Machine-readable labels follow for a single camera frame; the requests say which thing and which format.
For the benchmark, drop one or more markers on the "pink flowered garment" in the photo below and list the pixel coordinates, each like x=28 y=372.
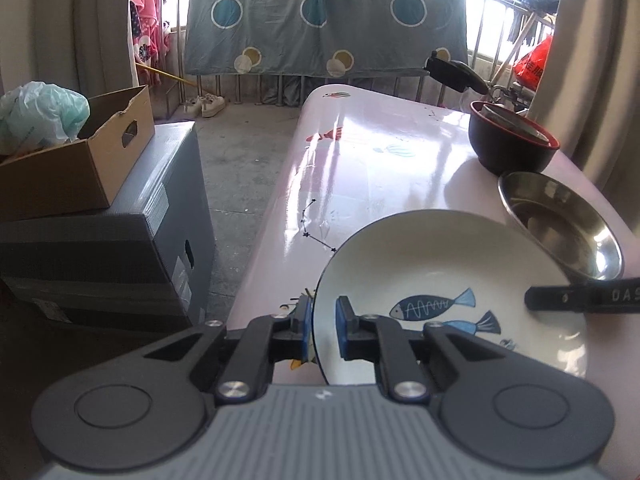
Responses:
x=147 y=20

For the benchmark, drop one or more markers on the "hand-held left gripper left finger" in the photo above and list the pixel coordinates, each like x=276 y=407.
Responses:
x=305 y=327

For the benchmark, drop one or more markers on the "metal balcony railing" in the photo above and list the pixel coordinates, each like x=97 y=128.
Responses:
x=492 y=25

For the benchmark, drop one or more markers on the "red plastic bag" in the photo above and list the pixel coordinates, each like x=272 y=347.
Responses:
x=535 y=62

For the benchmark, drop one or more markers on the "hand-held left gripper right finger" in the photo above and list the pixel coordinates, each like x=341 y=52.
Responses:
x=343 y=327

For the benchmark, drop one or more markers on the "pale green plastic bag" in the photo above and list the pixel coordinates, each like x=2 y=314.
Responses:
x=40 y=110

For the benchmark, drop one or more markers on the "white fish plate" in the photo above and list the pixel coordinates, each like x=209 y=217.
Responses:
x=425 y=260

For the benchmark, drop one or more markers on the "beige curtain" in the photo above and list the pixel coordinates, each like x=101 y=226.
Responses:
x=600 y=60
x=75 y=20

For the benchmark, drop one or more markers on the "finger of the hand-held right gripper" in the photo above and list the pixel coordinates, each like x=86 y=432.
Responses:
x=580 y=299

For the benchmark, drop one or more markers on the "grey blanket with circles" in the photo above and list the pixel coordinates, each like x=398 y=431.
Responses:
x=360 y=35

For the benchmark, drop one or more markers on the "brown cardboard box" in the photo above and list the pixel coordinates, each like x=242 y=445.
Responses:
x=75 y=170

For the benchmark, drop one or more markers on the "steel bowl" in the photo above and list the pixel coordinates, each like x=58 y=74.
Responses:
x=550 y=210

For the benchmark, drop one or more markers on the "yellow stick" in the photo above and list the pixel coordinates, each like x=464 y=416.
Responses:
x=167 y=75

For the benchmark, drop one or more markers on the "red bowl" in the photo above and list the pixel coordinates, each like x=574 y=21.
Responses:
x=500 y=155

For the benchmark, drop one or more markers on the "grey cardboard box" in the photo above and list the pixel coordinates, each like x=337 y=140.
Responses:
x=100 y=260

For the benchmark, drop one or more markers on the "white shoe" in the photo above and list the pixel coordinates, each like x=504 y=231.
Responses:
x=192 y=106
x=214 y=106

